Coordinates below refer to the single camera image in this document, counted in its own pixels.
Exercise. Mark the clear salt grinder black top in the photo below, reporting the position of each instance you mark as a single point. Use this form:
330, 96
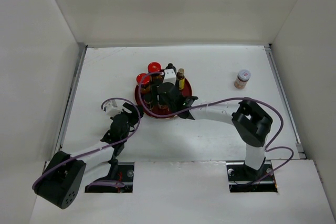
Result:
170, 66

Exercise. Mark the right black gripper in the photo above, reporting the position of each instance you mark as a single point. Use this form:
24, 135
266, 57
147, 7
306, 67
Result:
161, 98

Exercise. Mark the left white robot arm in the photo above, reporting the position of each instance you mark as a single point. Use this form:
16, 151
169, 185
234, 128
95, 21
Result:
60, 182

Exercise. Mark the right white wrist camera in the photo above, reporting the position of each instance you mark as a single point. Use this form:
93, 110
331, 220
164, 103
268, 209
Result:
169, 76

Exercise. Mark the aluminium table rail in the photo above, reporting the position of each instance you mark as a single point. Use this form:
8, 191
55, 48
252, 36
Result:
60, 136
284, 100

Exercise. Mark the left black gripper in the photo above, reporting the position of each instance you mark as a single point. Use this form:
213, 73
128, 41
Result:
129, 107

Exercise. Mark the yellow-label beige-cap spice bottle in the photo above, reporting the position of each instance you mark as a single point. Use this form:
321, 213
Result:
180, 77

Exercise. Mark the left aluminium table rail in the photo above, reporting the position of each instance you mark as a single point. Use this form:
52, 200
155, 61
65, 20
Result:
60, 136

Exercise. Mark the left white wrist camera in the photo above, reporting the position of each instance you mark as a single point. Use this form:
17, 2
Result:
111, 108

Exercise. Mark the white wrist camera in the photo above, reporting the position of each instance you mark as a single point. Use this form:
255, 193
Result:
169, 76
111, 108

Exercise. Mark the round red lacquer tray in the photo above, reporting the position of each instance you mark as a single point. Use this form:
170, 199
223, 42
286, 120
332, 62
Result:
156, 112

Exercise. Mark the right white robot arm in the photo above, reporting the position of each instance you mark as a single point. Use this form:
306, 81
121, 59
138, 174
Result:
252, 123

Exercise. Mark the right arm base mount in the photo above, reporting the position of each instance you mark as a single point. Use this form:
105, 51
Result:
242, 179

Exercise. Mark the white-lid spice jar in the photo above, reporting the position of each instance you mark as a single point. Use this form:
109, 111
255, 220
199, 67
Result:
242, 78
162, 106

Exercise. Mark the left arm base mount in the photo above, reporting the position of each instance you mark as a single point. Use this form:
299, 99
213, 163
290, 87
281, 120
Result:
118, 179

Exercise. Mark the black-cap spice bottle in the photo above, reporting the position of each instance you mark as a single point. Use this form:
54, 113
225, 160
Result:
148, 100

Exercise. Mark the red-lid dark sauce jar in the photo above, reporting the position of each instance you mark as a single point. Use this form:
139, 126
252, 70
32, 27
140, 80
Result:
155, 67

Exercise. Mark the right aluminium table rail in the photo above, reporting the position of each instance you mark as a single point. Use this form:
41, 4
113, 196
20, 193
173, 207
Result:
284, 100

